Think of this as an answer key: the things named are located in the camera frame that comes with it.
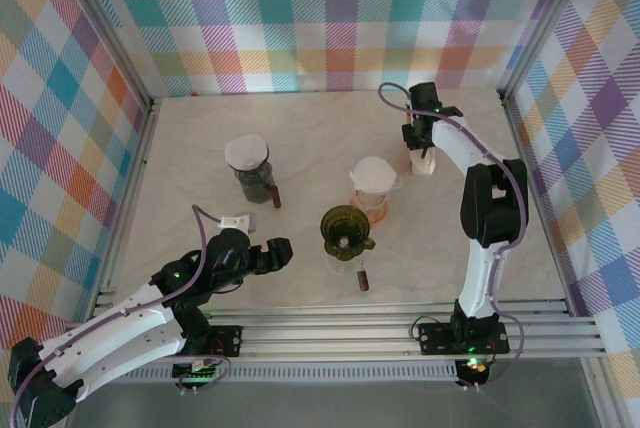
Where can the green glass coffee dripper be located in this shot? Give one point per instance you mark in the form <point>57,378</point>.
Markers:
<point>345,235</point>

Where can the grey glass coffee dripper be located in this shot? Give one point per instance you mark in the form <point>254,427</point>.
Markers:
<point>252,175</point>

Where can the clear glass coffee dripper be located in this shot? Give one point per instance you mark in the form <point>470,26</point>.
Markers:
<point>365,196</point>

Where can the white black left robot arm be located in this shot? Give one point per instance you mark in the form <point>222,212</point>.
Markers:
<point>115,333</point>

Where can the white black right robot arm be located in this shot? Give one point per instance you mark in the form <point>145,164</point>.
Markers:
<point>460,140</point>

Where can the controller board with green lights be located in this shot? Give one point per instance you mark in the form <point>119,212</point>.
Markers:
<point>472,368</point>
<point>197,373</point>

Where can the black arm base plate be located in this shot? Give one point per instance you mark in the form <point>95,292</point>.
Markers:
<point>435,340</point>
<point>230,340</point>

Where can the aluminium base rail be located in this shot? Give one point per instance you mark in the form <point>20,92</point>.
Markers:
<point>325,335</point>

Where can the aluminium side rail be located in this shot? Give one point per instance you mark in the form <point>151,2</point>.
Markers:
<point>526,148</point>
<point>131,188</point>

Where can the aluminium corner post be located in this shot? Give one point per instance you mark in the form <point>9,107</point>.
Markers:
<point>542,23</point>
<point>107,23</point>

